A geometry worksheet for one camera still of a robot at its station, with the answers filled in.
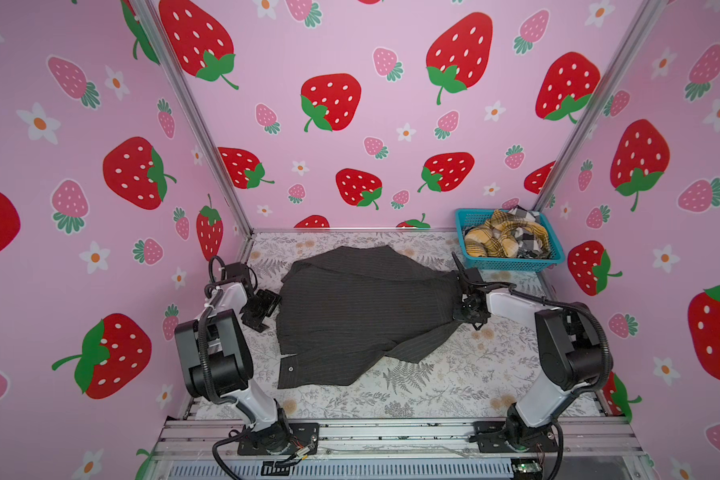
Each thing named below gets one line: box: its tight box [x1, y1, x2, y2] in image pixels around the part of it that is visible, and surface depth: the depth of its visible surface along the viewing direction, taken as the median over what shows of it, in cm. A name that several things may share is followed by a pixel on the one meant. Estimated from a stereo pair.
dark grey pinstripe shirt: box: [276, 245, 462, 389], surface depth 97 cm
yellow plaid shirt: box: [465, 210, 550, 258], surface depth 106 cm
